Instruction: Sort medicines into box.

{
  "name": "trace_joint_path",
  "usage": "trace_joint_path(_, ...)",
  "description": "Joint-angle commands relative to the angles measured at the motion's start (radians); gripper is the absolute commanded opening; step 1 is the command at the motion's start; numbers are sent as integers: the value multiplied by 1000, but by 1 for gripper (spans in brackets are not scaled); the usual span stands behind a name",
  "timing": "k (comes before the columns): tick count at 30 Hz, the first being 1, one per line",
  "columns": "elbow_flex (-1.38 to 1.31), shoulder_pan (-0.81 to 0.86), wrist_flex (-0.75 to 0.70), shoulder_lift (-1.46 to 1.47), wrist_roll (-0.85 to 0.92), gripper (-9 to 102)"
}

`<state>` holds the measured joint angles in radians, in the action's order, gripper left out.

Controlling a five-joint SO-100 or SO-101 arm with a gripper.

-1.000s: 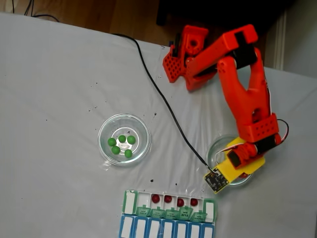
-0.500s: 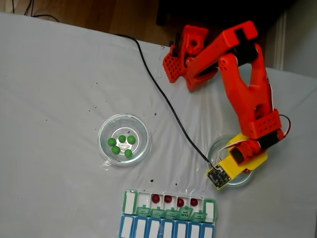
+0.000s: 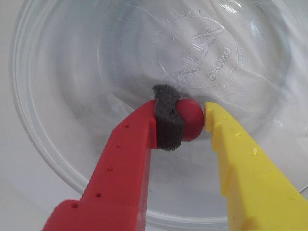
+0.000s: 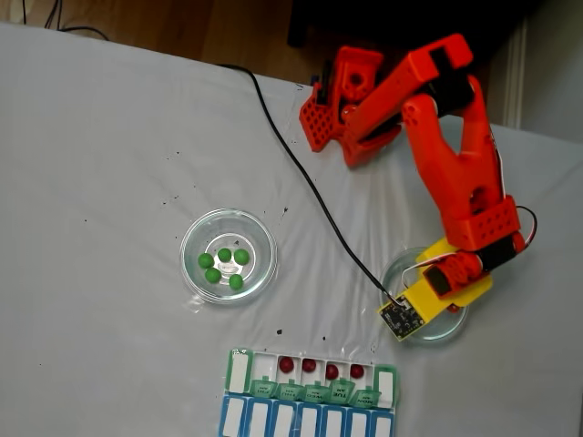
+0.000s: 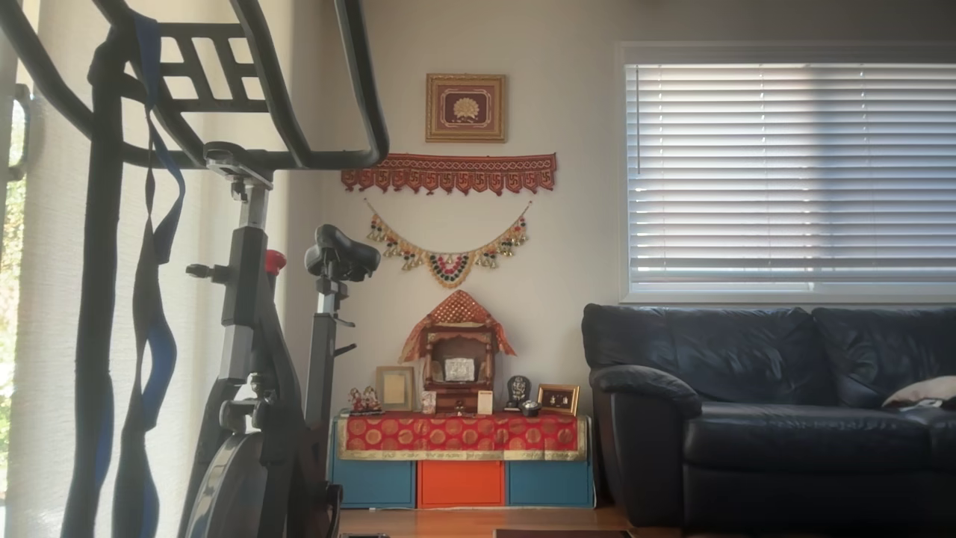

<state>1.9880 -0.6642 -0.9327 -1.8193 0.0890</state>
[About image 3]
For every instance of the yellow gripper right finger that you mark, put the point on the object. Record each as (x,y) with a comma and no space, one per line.
(255,183)

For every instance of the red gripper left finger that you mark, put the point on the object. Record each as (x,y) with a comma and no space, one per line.
(115,173)

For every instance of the red round candy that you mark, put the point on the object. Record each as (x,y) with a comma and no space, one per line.
(192,120)

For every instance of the clear glass bowl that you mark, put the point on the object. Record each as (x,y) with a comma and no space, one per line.
(72,84)

